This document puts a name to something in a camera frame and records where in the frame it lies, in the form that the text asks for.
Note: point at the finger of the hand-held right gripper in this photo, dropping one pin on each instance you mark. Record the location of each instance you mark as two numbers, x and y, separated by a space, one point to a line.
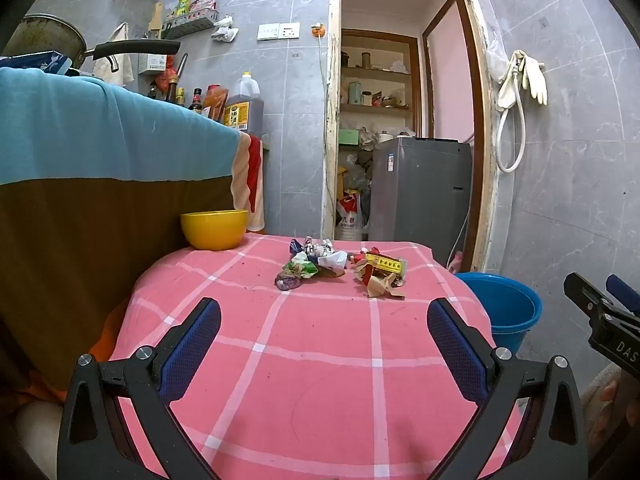
582 292
625 295

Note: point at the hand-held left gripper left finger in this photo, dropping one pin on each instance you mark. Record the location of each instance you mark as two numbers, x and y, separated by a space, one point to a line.
197 345

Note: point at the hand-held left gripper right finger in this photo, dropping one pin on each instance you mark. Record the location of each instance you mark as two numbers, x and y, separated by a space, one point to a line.
452 345

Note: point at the blue plastic bucket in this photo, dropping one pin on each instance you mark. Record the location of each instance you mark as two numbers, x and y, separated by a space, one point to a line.
505 310

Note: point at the person's right hand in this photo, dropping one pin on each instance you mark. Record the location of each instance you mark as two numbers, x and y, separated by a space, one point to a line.
614 395

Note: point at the pink cloth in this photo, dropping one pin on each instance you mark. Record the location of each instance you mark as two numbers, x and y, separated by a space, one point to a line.
456 263

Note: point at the pink checked tablecloth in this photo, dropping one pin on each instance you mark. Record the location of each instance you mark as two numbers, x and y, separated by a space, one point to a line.
300 350

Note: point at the yellow printed packet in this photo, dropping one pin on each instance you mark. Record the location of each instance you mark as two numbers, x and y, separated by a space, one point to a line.
382 263

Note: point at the purple wrapper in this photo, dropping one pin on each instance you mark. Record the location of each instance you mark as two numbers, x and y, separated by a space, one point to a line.
288 282

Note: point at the yellow bowl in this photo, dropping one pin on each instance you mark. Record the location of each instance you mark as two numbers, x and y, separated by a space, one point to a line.
214 232

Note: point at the green white wrapper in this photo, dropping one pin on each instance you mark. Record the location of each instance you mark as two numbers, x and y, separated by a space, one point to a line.
301 265

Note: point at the white crumpled paper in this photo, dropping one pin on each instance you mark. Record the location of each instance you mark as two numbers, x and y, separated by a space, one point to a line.
332 260

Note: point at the grey washing machine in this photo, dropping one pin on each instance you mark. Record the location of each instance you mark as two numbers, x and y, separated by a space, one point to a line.
420 190

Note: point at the white red sack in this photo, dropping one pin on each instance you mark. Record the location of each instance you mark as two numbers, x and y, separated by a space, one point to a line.
350 222

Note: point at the cream rubber glove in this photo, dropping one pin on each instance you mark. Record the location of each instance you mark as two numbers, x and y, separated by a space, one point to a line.
534 77
509 87

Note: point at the multicolour striped cloth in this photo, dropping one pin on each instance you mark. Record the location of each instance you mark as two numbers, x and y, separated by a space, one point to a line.
100 135

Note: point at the green box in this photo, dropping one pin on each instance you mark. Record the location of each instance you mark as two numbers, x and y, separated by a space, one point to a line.
349 136

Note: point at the large brown oil jug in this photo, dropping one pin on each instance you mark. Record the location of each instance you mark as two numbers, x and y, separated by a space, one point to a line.
242 105

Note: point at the orange seasoning packet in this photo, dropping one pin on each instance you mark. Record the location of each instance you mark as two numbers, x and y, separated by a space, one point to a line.
215 100

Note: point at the clear plastic bag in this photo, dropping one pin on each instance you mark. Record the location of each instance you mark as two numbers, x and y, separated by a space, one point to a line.
496 60

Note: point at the red plastic bag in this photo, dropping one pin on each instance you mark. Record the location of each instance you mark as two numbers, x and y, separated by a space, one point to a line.
164 80

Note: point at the mint green canister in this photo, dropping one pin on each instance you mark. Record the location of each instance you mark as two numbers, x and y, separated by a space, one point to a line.
354 93

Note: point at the beige hanging towel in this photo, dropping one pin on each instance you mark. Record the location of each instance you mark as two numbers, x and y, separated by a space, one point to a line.
120 72

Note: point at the built-in wooden shelves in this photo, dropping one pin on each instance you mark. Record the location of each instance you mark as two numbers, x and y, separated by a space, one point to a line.
375 72

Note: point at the white utensil holder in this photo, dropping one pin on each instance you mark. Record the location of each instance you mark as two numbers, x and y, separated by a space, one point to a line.
152 62

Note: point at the brown cylindrical canister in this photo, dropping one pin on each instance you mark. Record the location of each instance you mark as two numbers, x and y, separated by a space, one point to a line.
367 60

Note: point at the white crumpled plastic bag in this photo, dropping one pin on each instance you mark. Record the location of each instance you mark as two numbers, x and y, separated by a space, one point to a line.
225 30

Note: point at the blue white packet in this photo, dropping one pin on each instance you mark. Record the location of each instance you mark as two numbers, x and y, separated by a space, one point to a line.
40 62

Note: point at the wooden spatula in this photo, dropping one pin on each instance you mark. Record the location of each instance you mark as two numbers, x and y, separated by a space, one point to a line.
157 17

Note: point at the green yellow packet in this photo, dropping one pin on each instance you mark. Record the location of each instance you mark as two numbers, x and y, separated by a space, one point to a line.
184 5

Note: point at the red snack packet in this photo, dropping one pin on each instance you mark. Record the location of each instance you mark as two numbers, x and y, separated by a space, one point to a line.
202 2

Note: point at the wooden door frame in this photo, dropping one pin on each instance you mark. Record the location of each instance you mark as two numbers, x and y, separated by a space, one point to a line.
477 110

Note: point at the white wall switch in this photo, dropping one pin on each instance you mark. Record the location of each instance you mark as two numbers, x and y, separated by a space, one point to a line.
267 32

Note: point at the grey wall rack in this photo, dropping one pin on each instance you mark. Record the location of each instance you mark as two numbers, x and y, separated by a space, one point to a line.
192 22

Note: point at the white wall socket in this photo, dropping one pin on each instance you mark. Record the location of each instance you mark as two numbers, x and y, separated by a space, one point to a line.
289 30

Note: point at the orange wall hook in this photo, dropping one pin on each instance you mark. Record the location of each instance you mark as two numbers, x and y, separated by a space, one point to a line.
318 31

